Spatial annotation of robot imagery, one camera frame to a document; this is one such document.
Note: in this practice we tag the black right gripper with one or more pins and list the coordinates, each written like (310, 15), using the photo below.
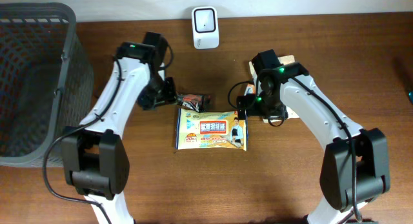
(242, 106)

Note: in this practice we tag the yellow snack chip bag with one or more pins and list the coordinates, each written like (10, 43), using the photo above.
(210, 130)

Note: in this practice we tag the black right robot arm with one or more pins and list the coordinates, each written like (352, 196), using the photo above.
(355, 168)

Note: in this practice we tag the white barcode scanner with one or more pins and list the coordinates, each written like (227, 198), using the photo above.
(205, 27)

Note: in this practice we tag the small orange juice carton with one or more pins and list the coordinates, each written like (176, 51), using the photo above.
(250, 89)

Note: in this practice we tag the beige kraft paper pouch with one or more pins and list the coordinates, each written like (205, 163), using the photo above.
(284, 60)

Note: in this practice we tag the grey plastic mesh basket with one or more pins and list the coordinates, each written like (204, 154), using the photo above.
(46, 79)

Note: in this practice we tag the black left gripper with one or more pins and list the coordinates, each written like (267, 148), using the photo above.
(171, 90)

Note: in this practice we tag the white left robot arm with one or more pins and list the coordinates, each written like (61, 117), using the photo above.
(94, 159)

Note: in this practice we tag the teal mouthwash bottle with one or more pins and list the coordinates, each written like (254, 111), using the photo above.
(410, 96)

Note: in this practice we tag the black red snack packet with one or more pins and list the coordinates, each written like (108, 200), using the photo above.
(196, 102)

